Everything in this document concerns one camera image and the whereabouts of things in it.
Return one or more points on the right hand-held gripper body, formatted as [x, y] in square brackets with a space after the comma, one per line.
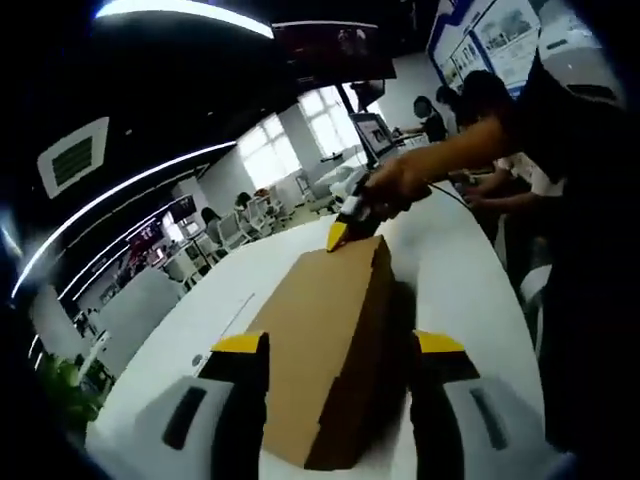
[372, 197]

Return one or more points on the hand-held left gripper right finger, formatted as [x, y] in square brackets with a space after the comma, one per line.
[435, 390]

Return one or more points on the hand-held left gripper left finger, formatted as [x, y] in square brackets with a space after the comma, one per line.
[240, 380]

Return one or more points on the brown cardboard shoe box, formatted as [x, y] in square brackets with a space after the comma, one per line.
[320, 325]

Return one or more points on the person's right hand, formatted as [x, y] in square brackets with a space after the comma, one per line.
[407, 175]

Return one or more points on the desk computer monitor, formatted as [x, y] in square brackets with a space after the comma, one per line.
[372, 135]

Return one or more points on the row of white office chairs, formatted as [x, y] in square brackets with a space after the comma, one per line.
[260, 220]

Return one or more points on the white partition cabinet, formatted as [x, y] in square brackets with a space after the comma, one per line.
[140, 315]

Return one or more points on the white chair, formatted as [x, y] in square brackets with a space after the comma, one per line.
[535, 295]

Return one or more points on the hanging dark screen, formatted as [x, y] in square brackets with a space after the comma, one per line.
[330, 50]

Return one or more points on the ceiling light strip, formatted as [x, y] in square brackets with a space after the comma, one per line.
[210, 14]
[200, 153]

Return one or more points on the green plant in white pot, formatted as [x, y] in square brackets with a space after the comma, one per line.
[70, 385]

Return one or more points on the white ceiling air vent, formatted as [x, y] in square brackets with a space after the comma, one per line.
[72, 157]

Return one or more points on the red wall screens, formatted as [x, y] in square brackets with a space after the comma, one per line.
[150, 237]

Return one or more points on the blue wall display board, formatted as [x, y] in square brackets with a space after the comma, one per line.
[490, 40]

